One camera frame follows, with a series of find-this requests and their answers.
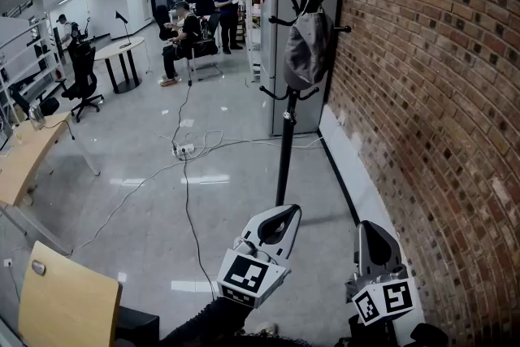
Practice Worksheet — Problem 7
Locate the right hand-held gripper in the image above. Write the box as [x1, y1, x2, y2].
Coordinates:
[344, 220, 419, 326]

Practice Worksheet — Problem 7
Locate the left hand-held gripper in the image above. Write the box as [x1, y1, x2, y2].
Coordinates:
[217, 203, 303, 310]

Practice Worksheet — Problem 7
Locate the black metal coat rack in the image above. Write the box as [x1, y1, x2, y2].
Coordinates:
[249, 0, 381, 208]

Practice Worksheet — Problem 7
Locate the grey cap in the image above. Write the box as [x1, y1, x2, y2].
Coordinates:
[283, 10, 335, 91]

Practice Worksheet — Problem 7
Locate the person's right forearm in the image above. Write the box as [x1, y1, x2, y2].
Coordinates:
[348, 314, 448, 347]

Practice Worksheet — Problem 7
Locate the person's left forearm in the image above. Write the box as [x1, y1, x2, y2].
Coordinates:
[158, 296, 254, 347]

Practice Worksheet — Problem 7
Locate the black box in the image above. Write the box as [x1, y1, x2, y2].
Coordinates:
[115, 306, 160, 347]

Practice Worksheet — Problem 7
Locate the metal-framed visitor chair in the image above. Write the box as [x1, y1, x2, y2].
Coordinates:
[187, 11, 223, 83]

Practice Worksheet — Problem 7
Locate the small light wood desk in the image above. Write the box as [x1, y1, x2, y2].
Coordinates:
[18, 241, 123, 347]

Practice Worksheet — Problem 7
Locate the black office chair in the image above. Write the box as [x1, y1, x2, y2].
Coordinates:
[154, 4, 180, 41]
[60, 44, 105, 124]
[8, 83, 61, 119]

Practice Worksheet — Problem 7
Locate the round white table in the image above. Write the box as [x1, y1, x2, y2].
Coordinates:
[94, 37, 146, 94]

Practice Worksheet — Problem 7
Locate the long light wood desk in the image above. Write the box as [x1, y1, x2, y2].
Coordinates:
[0, 111, 101, 208]

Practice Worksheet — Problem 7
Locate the black desk lamp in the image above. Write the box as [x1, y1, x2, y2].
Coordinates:
[115, 11, 133, 50]

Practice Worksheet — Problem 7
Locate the glass jar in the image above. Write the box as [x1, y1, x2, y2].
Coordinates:
[28, 101, 46, 131]

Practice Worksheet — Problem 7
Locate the black mezzanine railing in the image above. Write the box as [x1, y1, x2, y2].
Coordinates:
[2, 0, 33, 20]

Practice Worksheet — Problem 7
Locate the white wall ledge panel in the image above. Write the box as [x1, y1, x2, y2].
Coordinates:
[318, 105, 426, 338]

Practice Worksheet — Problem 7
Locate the black floor cable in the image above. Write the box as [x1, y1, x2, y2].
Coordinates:
[181, 153, 216, 301]
[171, 80, 193, 147]

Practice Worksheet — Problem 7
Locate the white floor cable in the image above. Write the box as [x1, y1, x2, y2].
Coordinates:
[71, 135, 326, 257]

